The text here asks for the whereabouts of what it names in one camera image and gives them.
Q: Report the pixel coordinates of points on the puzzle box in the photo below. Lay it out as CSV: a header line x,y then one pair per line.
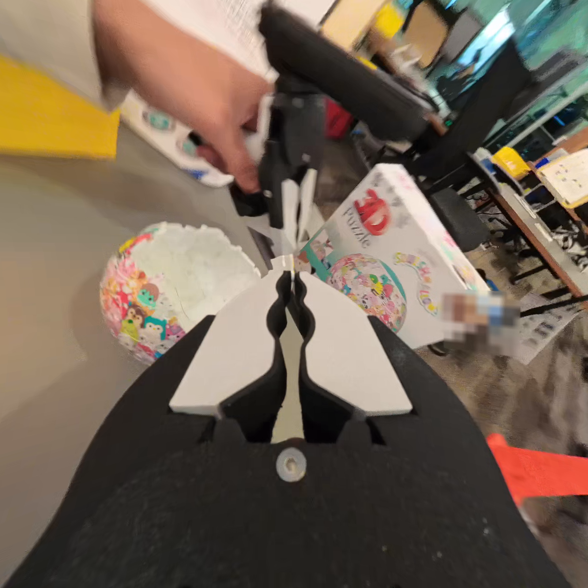
x,y
404,257

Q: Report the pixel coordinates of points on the white printed sheet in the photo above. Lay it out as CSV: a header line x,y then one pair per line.
x,y
160,124

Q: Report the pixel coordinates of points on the brown edged desk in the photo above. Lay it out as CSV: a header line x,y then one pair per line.
x,y
537,229

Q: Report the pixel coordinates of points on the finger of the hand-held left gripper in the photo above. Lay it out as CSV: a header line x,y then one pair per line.
x,y
290,211
308,197

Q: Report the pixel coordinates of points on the colourful puzzle ball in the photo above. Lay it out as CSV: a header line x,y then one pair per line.
x,y
183,257

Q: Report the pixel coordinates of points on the person's left hand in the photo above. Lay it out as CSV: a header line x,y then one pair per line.
x,y
183,78

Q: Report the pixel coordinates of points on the black office chair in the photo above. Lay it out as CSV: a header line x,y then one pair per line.
x,y
468,151

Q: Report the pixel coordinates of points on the white puzzle piece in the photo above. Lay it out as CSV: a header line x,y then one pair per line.
x,y
282,264

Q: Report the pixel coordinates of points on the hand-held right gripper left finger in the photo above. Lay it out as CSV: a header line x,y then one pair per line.
x,y
229,363

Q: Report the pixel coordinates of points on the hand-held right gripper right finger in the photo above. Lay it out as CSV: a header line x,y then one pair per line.
x,y
353,363

